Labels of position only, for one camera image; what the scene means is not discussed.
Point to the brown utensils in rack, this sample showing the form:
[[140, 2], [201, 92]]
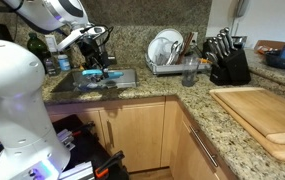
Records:
[[186, 46]]

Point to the wooden base cabinet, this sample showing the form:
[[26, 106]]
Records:
[[138, 133]]

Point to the small white plate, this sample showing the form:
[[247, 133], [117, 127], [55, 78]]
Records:
[[157, 50]]

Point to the green glass bottle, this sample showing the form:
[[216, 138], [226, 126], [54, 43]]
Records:
[[37, 50]]

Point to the black knife block with knives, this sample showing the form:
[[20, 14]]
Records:
[[232, 66]]

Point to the stainless steel sink basin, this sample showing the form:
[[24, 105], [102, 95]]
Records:
[[125, 78]]

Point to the large wooden chopping board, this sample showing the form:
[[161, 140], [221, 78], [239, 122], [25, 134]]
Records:
[[248, 133]]

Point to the dark blue bowl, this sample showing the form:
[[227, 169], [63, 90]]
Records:
[[282, 60]]

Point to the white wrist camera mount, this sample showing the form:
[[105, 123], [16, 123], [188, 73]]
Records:
[[78, 36]]

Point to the white wall outlet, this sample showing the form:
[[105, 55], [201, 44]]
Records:
[[51, 43], [194, 36]]

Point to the black orange clamp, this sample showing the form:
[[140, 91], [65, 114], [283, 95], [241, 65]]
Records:
[[108, 163]]

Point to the teal can opener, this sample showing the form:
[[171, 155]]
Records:
[[115, 74]]

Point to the cardboard box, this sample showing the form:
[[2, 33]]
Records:
[[265, 46]]

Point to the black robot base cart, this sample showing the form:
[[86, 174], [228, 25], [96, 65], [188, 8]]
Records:
[[85, 146]]

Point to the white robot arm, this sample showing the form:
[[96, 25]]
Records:
[[12, 100]]

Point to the grey dish rack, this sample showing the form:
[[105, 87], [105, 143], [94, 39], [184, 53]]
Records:
[[168, 69]]

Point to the white bottle with blue label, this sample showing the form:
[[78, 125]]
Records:
[[63, 63]]

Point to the clear drinking glass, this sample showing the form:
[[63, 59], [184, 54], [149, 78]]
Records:
[[190, 71]]

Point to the small clear soap bottle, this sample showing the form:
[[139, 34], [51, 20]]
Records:
[[50, 66]]

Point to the large white plate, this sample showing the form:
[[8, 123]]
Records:
[[172, 36]]

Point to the small wooden chopping board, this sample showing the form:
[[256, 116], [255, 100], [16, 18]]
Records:
[[265, 113]]

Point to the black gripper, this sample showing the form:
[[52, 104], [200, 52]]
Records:
[[93, 51]]

